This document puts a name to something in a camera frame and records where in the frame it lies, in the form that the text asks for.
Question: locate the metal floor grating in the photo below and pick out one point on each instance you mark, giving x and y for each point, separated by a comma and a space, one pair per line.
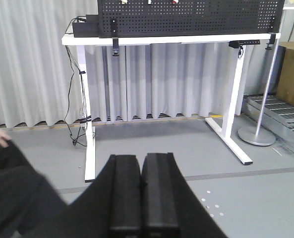
278, 117

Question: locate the white pleated curtain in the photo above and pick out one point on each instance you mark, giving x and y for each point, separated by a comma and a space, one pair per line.
37, 83

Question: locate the black pegboard clamp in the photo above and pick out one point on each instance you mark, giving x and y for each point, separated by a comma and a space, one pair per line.
114, 34
271, 41

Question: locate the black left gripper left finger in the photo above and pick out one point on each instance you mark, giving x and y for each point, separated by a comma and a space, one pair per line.
110, 206

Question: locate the person's black trousers leg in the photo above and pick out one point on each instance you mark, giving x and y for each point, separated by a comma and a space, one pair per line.
27, 199

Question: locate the white standing desk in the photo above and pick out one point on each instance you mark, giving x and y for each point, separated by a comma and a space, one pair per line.
223, 131

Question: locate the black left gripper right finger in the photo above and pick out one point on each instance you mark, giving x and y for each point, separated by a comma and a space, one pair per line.
170, 209

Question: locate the brown cardboard box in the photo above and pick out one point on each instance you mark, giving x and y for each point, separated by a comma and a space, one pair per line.
285, 89

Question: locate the black perforated pegboard panel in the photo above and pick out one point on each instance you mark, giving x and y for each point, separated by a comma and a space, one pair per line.
162, 18

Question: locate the black box on desk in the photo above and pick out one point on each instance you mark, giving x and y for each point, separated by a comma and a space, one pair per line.
85, 27

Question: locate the black desk control unit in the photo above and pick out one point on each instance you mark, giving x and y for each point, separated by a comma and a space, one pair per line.
240, 43

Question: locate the silver floor stand pole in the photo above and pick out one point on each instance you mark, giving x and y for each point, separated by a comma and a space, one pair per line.
257, 135

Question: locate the black pegboard clamp right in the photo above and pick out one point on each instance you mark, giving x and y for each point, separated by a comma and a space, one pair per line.
271, 41

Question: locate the black pegboard clamp left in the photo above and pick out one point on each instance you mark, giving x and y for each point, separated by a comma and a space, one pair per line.
114, 34

